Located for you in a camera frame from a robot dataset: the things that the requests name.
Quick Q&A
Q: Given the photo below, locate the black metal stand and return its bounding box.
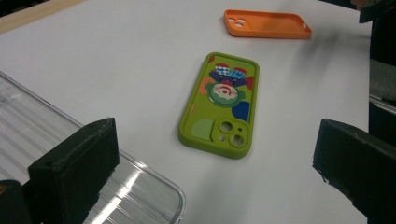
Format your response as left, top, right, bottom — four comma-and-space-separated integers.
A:
369, 13, 396, 67

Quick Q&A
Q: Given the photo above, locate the orange phone case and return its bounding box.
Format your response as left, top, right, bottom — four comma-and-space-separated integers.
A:
223, 8, 313, 40

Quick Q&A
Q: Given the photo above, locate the metal floor rail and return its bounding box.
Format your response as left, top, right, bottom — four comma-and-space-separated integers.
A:
368, 94, 396, 115

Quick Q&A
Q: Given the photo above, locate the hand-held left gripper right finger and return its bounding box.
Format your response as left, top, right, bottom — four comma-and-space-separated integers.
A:
312, 119, 396, 224

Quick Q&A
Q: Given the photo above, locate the green cartoon phone case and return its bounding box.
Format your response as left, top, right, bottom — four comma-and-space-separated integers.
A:
177, 51, 261, 161

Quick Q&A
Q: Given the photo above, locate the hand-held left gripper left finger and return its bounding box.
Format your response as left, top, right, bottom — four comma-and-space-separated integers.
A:
27, 117, 120, 224

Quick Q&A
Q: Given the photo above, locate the clear plastic tray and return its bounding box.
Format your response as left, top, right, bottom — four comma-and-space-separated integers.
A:
0, 71, 187, 224

